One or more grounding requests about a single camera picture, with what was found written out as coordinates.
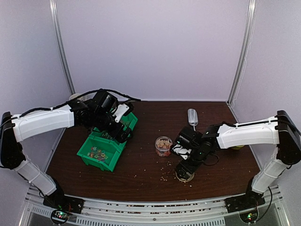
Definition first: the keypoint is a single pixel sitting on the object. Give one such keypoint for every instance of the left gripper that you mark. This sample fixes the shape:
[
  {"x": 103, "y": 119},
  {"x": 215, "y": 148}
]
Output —
[{"x": 122, "y": 137}]

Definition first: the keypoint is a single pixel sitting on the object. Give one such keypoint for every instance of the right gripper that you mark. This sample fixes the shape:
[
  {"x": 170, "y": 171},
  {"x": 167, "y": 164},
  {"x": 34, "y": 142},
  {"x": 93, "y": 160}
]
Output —
[{"x": 180, "y": 171}]

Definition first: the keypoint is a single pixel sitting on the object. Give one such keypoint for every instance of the clear plastic jar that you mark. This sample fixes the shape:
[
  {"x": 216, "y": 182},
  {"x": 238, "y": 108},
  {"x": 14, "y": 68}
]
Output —
[{"x": 163, "y": 145}]

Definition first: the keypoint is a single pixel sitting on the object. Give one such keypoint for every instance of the green bin compartment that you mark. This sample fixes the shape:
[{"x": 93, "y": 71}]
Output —
[
  {"x": 130, "y": 117},
  {"x": 104, "y": 138}
]

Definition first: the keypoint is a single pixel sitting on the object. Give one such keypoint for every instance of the gold jar lid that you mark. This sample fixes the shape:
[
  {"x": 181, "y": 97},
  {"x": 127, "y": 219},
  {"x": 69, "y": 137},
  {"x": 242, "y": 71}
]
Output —
[{"x": 190, "y": 177}]

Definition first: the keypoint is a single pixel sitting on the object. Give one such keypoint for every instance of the metal scoop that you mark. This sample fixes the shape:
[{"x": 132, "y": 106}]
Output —
[{"x": 192, "y": 118}]

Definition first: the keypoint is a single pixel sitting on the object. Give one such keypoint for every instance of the green bin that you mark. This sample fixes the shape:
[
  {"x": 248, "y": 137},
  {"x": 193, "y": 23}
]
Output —
[{"x": 108, "y": 165}]

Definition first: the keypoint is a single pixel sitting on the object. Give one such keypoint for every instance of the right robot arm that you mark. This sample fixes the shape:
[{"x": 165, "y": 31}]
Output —
[{"x": 277, "y": 130}]

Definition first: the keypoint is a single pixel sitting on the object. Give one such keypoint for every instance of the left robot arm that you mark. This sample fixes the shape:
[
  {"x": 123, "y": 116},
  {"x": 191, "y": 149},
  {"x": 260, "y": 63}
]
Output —
[{"x": 16, "y": 128}]

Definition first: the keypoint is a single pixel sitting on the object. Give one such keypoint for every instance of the lollipop candies pile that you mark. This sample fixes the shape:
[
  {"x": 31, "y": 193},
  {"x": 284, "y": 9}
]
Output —
[{"x": 106, "y": 136}]

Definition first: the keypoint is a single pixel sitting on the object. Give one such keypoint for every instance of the yellow candies pile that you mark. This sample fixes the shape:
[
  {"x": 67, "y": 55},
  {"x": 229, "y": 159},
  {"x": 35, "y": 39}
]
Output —
[{"x": 126, "y": 123}]

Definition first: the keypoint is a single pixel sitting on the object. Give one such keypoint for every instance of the star candies pile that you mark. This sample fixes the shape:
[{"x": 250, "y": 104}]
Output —
[{"x": 98, "y": 154}]

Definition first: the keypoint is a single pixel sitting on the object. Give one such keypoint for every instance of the white ceramic mug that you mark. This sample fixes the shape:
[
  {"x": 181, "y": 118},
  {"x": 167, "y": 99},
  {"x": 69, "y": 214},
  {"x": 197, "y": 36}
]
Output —
[{"x": 77, "y": 96}]

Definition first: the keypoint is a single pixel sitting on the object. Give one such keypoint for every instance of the green bowl right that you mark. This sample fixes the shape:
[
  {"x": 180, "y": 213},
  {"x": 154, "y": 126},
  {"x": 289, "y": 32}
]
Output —
[{"x": 237, "y": 147}]

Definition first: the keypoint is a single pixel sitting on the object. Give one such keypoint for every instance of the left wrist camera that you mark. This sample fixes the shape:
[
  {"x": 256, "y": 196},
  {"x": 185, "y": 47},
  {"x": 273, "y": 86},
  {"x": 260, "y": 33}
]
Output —
[{"x": 104, "y": 102}]

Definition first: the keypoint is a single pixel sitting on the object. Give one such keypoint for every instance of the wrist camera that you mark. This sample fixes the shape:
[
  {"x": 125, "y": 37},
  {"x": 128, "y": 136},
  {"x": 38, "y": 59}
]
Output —
[
  {"x": 104, "y": 102},
  {"x": 188, "y": 138}
]

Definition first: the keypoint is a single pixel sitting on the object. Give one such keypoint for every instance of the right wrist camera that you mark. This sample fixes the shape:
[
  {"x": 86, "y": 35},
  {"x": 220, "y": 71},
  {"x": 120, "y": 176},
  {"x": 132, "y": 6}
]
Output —
[{"x": 188, "y": 138}]

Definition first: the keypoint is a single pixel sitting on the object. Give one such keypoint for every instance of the aluminium front rail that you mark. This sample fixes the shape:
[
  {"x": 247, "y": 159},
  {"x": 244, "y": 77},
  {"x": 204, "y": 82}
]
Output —
[{"x": 99, "y": 212}]

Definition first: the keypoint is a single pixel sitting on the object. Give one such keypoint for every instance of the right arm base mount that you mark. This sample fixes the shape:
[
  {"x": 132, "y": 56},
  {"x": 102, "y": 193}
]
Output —
[{"x": 243, "y": 202}]

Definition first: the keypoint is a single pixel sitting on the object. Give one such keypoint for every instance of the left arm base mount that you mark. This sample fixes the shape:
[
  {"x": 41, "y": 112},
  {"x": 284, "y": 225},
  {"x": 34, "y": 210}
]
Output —
[{"x": 68, "y": 204}]

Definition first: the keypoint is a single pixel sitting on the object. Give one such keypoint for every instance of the left aluminium corner post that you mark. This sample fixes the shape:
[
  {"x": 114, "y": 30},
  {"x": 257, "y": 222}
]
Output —
[{"x": 59, "y": 40}]

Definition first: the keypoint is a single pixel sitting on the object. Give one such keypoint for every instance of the aluminium corner post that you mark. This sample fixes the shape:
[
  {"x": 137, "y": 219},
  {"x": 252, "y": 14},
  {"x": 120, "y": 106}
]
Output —
[
  {"x": 59, "y": 40},
  {"x": 243, "y": 53}
]

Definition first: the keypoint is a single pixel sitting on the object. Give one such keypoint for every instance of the right aluminium corner post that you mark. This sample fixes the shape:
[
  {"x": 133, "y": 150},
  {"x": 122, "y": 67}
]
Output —
[{"x": 243, "y": 53}]

